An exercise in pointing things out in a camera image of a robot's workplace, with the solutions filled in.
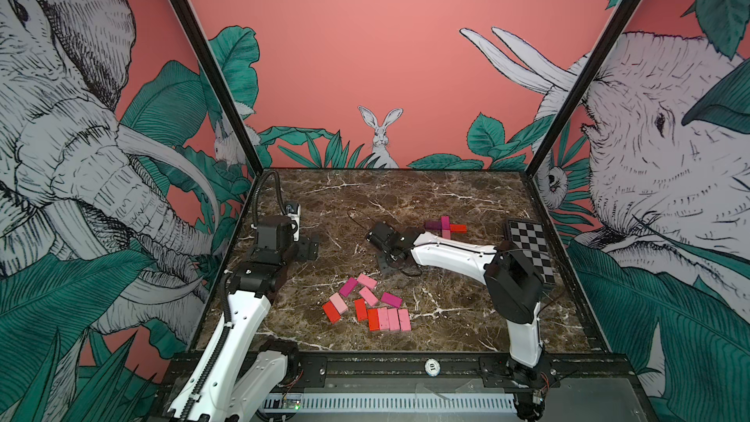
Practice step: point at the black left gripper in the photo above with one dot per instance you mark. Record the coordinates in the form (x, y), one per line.
(308, 248)

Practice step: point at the purple block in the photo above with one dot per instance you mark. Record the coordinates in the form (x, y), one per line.
(433, 225)

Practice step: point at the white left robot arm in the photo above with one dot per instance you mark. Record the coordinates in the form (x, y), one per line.
(217, 390)

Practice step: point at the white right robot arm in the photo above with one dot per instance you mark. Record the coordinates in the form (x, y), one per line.
(514, 287)

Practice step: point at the pink block top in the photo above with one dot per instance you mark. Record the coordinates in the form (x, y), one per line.
(367, 281)

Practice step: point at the pink row block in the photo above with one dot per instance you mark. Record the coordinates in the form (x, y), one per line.
(383, 319)
(394, 319)
(404, 320)

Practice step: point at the red row block left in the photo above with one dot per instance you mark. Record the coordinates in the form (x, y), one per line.
(373, 319)

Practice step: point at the checkerboard calibration plate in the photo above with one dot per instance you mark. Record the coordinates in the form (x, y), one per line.
(529, 237)

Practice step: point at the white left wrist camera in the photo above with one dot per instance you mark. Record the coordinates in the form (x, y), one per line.
(293, 211)

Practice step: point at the black front frame rail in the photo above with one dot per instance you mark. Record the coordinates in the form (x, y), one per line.
(311, 369)

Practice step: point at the white slotted cable duct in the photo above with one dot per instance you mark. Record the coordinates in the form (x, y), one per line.
(312, 403)

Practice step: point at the black left corner frame post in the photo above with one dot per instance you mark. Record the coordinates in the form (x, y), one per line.
(208, 63)

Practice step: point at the black corner frame post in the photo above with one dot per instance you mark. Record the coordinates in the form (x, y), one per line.
(623, 12)
(208, 63)

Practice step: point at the black right corner frame post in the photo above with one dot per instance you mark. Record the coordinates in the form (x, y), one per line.
(623, 12)

